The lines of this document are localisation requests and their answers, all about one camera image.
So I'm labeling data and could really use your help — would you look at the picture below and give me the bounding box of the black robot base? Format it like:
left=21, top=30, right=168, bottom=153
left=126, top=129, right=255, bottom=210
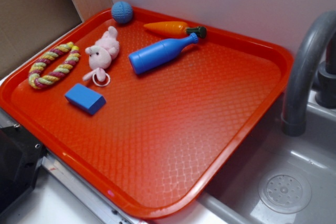
left=1, top=124, right=46, bottom=216

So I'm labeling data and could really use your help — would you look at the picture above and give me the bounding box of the blue plastic bottle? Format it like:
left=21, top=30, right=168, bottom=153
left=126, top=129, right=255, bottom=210
left=129, top=33, right=198, bottom=74

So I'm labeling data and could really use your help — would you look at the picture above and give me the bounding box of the orange plastic tray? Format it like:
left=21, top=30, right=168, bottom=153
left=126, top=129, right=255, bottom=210
left=1, top=8, right=293, bottom=220

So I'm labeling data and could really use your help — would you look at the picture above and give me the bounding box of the orange toy carrot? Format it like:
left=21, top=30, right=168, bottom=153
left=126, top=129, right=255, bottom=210
left=143, top=21, right=207, bottom=39

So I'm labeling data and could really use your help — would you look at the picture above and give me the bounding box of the pink plush bunny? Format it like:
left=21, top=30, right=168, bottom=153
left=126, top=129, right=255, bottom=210
left=82, top=26, right=120, bottom=87

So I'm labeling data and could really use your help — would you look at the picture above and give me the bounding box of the blue rectangular block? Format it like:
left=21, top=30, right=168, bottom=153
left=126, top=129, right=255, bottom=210
left=65, top=83, right=106, bottom=115

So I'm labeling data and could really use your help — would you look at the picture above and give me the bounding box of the blue knitted ball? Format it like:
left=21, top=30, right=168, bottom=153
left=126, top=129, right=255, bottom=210
left=111, top=1, right=133, bottom=24

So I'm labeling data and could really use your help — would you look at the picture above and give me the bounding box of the grey toy faucet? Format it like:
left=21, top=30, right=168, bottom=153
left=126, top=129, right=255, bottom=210
left=281, top=10, right=335, bottom=136

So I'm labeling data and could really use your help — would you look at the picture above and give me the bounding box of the grey toy sink basin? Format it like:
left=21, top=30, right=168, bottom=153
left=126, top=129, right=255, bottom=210
left=199, top=99, right=335, bottom=223

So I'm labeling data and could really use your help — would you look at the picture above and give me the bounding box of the brown cardboard panel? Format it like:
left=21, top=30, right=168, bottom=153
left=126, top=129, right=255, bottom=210
left=1, top=0, right=81, bottom=78

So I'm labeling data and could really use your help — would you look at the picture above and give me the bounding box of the multicolour rope ring toy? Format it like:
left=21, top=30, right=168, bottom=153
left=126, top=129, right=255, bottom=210
left=27, top=42, right=81, bottom=90

